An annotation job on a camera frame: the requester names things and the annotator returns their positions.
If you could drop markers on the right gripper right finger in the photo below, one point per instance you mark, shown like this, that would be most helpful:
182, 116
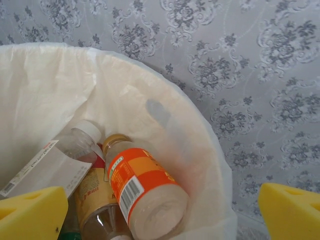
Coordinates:
292, 215

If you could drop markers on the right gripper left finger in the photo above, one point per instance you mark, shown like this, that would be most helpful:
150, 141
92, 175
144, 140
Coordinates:
30, 215

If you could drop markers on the green label bottle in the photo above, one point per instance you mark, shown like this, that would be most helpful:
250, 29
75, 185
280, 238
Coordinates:
71, 235

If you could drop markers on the clear bottle white red-print label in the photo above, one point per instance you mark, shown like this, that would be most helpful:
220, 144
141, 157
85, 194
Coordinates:
50, 162

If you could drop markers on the yellow red label bottle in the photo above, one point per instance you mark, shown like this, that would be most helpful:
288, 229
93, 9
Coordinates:
92, 185

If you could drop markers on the orange label amber cap bottle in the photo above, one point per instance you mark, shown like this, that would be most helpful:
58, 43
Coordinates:
140, 175

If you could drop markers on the translucent white bin liner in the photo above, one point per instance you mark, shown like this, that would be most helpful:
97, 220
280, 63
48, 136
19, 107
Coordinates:
50, 87

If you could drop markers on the cream plastic waste bin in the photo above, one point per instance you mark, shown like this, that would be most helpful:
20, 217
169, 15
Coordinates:
140, 82

